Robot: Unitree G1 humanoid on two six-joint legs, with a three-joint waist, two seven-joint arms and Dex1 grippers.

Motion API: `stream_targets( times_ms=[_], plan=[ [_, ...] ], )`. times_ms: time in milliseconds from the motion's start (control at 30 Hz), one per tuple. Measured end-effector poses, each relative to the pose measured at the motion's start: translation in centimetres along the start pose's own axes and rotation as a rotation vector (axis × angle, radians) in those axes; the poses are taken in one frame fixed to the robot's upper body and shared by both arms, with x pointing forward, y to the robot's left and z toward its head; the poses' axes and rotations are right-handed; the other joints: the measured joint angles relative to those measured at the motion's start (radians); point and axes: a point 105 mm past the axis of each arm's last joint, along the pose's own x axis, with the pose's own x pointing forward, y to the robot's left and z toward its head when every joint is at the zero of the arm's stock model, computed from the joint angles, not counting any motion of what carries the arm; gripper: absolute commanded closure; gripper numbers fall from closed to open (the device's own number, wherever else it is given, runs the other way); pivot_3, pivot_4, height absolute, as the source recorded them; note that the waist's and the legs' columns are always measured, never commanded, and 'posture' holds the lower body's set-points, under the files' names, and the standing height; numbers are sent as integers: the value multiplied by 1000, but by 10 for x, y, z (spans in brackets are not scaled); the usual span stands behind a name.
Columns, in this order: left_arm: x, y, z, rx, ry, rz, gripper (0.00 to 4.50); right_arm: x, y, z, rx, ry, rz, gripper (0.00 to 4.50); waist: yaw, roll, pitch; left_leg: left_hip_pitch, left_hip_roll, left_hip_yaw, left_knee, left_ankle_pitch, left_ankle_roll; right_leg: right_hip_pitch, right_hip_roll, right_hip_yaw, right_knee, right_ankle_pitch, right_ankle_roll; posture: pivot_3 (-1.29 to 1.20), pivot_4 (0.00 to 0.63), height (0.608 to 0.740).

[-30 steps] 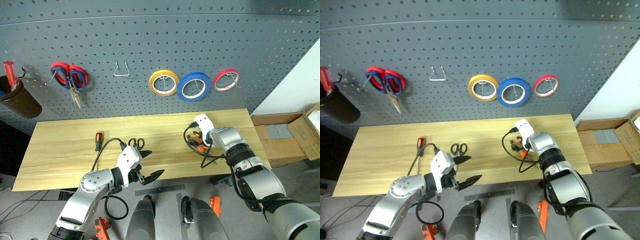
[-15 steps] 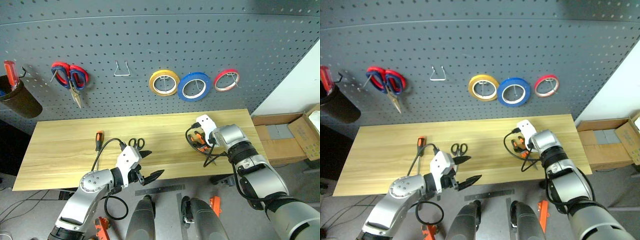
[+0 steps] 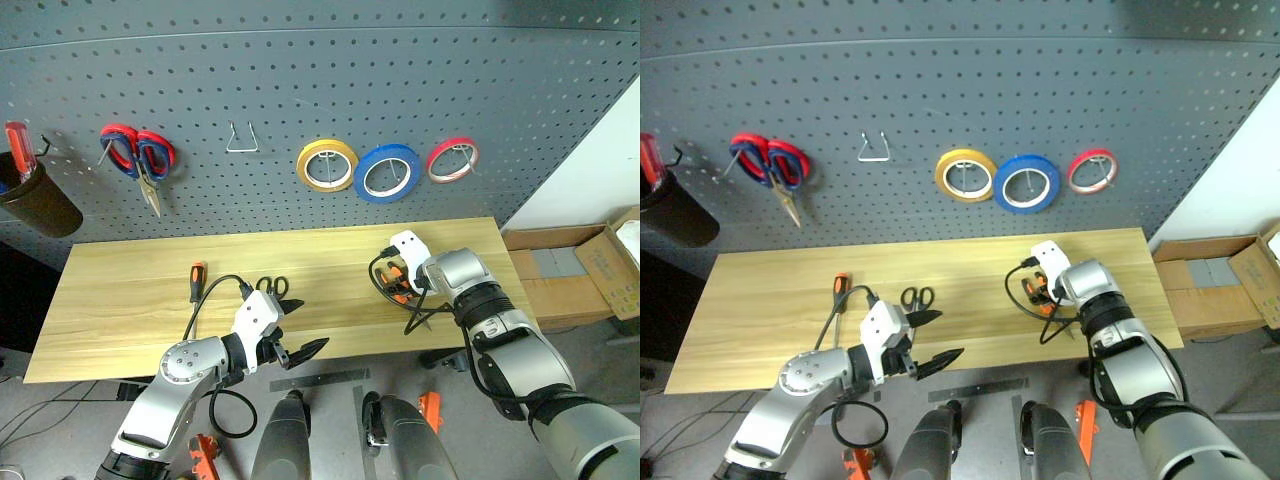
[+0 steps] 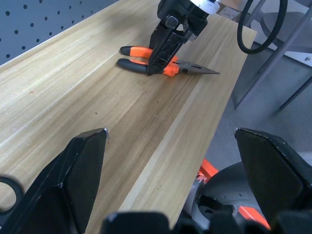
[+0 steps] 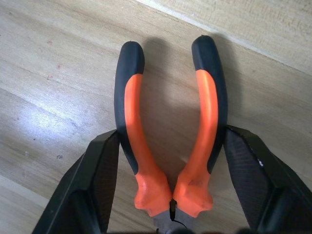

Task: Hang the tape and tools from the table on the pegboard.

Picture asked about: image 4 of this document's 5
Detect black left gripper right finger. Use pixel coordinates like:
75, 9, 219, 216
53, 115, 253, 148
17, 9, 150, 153
234, 127, 312, 225

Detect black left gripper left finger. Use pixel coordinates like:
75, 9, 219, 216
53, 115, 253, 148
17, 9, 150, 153
0, 128, 109, 234

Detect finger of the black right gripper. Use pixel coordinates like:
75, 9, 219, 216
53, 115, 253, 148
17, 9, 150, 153
146, 33, 182, 76
149, 23, 167, 50

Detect orange black needle-nose pliers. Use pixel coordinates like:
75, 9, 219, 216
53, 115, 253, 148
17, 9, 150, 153
117, 45, 220, 78

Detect brown cardboard box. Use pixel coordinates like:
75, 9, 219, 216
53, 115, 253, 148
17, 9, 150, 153
215, 0, 244, 23

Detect dark grey rounded shape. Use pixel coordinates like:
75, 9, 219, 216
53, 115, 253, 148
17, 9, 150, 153
185, 162, 247, 234

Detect orange part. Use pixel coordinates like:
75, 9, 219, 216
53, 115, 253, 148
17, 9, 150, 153
196, 158, 272, 231

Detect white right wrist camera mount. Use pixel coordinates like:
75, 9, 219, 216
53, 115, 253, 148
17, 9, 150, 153
189, 0, 223, 16

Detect black handled scissors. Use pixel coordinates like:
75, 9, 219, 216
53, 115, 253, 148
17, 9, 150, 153
0, 175, 25, 215

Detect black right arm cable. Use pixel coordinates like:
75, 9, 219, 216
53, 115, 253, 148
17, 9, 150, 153
237, 0, 289, 55

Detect grey metal stand frame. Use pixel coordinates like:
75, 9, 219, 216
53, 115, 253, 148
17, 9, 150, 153
234, 0, 312, 110

